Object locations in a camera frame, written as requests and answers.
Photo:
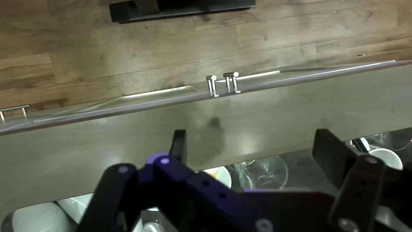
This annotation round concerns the black floor stand base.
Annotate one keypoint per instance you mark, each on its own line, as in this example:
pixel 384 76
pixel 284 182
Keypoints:
pixel 181 9

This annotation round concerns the clear drinking glass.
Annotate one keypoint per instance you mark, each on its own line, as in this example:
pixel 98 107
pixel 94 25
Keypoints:
pixel 262 171

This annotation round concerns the flat white plate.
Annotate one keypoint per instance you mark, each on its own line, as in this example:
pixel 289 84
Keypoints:
pixel 79 205

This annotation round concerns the large white bowl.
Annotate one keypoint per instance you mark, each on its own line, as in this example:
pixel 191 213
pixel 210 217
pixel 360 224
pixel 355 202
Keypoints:
pixel 40 217

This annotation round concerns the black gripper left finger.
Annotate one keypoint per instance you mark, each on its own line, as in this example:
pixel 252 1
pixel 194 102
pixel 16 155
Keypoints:
pixel 112 193

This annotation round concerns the white cup with yellow inside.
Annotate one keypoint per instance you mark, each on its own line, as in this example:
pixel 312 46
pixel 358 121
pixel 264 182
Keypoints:
pixel 219 175

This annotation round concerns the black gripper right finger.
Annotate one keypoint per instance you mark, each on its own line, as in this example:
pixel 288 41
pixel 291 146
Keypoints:
pixel 358 188

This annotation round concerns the stainless steel sink basin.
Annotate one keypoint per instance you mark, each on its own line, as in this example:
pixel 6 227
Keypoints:
pixel 309 169

